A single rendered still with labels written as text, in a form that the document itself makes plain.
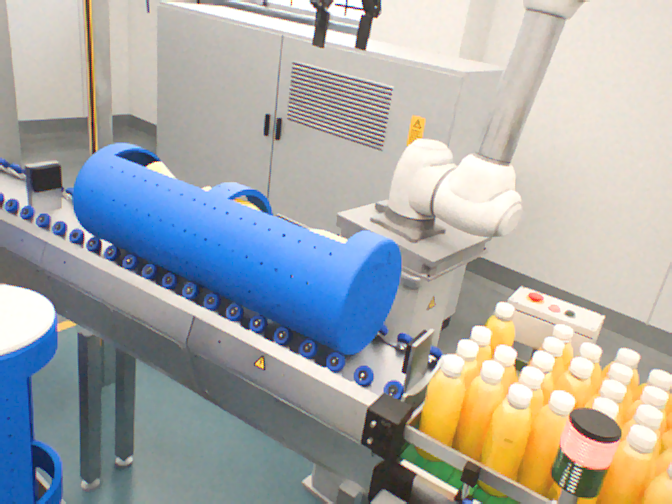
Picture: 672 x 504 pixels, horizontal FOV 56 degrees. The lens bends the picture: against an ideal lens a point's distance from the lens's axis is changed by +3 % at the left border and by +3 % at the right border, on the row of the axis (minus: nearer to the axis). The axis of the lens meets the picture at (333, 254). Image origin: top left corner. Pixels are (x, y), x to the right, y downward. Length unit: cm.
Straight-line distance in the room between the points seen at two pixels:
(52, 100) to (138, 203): 494
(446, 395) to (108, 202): 100
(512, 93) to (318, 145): 175
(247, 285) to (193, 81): 269
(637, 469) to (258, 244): 84
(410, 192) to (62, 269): 104
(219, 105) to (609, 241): 243
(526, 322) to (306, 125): 207
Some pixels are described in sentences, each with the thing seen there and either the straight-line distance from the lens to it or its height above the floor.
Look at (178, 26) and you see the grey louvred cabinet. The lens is 409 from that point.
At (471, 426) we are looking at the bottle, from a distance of 126.
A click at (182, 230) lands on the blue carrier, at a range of 154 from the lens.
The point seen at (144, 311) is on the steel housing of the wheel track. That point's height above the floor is 86.
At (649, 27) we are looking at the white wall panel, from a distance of 385.
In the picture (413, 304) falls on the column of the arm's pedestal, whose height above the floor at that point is 89.
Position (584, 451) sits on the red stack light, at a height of 123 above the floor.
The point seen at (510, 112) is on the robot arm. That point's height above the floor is 148.
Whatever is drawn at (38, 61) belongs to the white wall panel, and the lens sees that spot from 644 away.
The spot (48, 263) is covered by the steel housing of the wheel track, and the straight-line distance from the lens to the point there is 204.
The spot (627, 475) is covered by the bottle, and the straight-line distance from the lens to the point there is 122.
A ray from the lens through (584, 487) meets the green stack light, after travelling 93.
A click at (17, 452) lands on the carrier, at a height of 80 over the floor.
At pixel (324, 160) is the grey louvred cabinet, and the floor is 87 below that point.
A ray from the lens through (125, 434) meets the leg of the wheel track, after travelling 245.
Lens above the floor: 174
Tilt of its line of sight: 24 degrees down
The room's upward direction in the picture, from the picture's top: 8 degrees clockwise
